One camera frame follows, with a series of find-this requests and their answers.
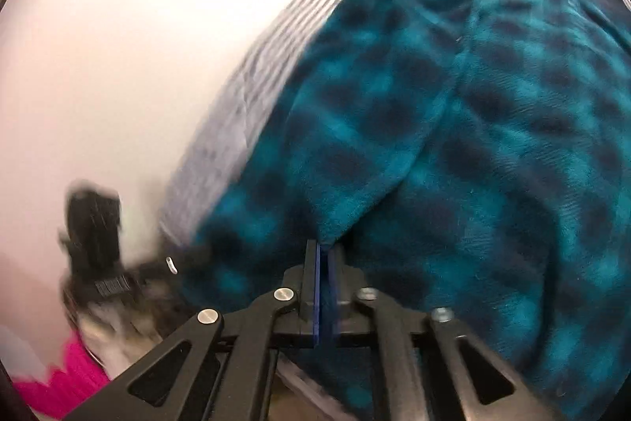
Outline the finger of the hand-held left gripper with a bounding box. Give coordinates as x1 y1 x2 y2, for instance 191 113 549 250
133 253 198 284

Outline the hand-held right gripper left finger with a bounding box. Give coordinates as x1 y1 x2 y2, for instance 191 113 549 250
64 240 322 421

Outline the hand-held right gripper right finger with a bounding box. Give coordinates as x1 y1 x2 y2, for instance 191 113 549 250
322 245 568 421

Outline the teal plaid fleece jacket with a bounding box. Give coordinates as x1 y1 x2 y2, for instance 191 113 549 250
180 0 631 421

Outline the person's left forearm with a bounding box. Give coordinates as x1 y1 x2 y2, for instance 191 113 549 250
12 335 112 419

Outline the person's left hand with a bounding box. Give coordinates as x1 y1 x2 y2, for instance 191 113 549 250
64 288 168 377

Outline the blue white striped blanket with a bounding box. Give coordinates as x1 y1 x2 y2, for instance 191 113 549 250
160 0 543 419

